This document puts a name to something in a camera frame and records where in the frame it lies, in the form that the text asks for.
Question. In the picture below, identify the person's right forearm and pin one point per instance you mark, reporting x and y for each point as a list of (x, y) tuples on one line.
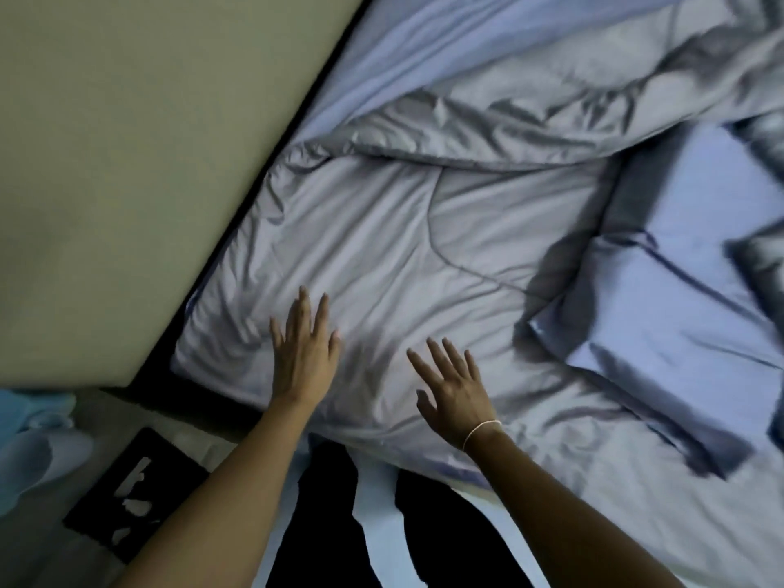
[(563, 514)]

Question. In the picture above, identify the black patterned floor mat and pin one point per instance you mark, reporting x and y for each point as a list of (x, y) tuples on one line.
[(168, 459)]

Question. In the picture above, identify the blue bedsheet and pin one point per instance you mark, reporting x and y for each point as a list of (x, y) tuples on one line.
[(429, 42)]

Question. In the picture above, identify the person's left forearm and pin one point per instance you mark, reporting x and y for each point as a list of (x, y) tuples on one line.
[(226, 502)]

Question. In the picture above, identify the person's left thumb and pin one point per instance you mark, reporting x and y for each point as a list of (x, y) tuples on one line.
[(335, 345)]

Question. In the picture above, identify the person's left hand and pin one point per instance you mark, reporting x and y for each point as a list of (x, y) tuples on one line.
[(303, 367)]

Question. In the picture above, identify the beige headboard panel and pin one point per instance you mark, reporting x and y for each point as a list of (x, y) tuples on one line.
[(122, 146)]

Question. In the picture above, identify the person's right hand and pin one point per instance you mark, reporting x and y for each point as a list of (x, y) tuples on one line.
[(462, 401)]

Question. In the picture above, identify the person's left little finger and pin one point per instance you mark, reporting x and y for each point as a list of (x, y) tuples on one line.
[(277, 336)]

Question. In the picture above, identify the person's right little finger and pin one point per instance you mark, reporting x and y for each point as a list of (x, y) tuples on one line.
[(475, 367)]

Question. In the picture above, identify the blue pillow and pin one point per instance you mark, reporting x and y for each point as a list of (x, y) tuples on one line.
[(674, 300)]

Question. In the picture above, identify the person's black trousers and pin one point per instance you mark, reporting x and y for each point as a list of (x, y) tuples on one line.
[(324, 520)]

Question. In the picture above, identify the person's right middle finger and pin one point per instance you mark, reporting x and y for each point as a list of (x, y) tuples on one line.
[(442, 358)]

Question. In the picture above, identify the grey duvet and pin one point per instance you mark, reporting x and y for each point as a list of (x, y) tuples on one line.
[(392, 238)]

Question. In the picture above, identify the person's right thumb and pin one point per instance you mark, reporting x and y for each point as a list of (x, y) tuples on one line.
[(426, 405)]

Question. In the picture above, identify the black bed frame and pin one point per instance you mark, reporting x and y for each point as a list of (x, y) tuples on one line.
[(159, 394)]

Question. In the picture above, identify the light blue cloth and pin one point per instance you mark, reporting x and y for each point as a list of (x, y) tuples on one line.
[(30, 462)]

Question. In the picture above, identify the thin white wrist band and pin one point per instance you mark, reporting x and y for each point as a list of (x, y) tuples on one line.
[(481, 428)]

